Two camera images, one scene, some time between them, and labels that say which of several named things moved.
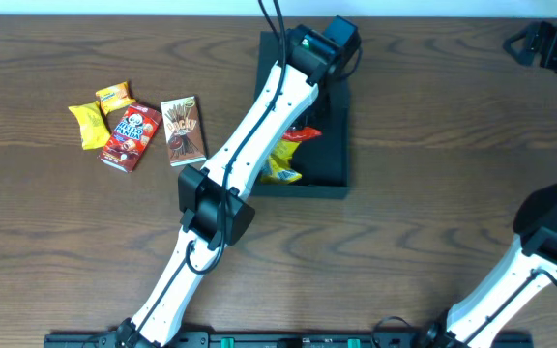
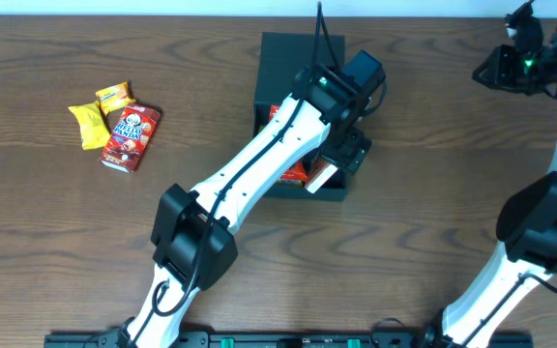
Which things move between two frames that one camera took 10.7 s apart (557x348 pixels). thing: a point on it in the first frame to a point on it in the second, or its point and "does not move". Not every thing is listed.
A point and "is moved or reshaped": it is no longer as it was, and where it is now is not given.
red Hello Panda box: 130,137 does not move
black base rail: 323,339 does not move
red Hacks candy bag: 301,133 is moved or reshaped
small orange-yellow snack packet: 114,98 does not move
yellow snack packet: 95,131 does not move
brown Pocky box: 183,130 to 321,171
